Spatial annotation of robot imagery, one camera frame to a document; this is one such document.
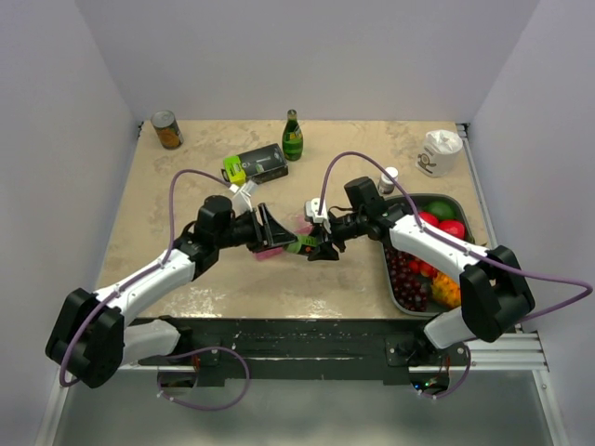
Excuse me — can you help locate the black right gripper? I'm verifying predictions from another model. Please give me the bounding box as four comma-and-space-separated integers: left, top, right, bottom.
308, 210, 367, 260

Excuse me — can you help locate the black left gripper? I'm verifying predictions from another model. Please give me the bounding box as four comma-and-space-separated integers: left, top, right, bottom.
216, 203, 297, 254

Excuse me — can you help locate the green pill bottle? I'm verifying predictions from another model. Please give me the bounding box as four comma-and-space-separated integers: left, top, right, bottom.
284, 234, 319, 256

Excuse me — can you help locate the pink weekly pill organizer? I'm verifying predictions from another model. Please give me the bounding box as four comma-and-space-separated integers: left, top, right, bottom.
254, 215, 311, 261

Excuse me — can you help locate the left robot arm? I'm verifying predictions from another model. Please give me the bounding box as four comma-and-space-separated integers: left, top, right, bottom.
46, 195, 297, 388

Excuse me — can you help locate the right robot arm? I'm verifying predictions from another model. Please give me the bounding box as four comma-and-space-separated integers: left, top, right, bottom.
304, 177, 535, 365

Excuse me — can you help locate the black green razor box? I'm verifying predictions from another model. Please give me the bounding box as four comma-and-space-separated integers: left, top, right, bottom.
221, 144, 288, 186

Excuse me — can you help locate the white supplement bottle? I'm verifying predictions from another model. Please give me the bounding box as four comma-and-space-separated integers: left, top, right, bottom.
377, 166, 399, 195

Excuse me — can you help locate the green glass bottle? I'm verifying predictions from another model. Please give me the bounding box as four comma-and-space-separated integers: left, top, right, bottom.
282, 109, 303, 161

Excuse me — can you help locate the dark red grapes bunch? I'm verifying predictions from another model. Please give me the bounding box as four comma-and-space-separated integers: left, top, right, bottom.
384, 247, 430, 312

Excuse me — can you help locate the green apple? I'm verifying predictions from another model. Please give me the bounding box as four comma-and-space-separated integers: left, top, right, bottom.
425, 200, 456, 221

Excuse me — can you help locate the yellow dragon fruit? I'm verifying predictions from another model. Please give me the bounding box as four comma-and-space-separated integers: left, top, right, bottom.
430, 272, 461, 308

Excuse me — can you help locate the red apple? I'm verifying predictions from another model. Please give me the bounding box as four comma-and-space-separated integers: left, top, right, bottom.
438, 219, 467, 240

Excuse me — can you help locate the white paper bag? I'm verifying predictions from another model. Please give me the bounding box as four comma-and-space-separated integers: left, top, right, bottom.
416, 129, 463, 177

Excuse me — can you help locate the grey fruit tray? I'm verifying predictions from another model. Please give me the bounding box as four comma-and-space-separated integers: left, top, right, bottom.
384, 193, 477, 319

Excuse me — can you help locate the orange labelled tin can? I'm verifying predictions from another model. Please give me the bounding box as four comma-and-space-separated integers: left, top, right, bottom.
151, 110, 183, 150

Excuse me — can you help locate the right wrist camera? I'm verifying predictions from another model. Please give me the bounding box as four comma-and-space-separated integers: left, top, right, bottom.
304, 197, 329, 225

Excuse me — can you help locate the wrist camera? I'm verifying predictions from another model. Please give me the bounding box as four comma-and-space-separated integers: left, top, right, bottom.
304, 197, 329, 225
229, 180, 258, 216

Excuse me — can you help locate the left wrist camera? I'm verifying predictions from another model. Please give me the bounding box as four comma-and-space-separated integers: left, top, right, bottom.
229, 180, 258, 216

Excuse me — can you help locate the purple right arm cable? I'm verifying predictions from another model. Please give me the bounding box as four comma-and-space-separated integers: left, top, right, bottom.
320, 151, 595, 400

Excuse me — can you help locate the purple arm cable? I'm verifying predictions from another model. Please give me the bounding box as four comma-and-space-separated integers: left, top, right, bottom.
58, 168, 233, 387
320, 151, 595, 400

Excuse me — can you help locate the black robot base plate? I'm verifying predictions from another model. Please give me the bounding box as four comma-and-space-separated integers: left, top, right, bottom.
140, 318, 469, 387

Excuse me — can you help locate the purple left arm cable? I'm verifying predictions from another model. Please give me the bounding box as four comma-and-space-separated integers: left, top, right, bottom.
58, 168, 233, 387

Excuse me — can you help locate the aluminium frame rail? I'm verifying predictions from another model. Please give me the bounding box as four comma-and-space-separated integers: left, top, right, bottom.
456, 124, 549, 372

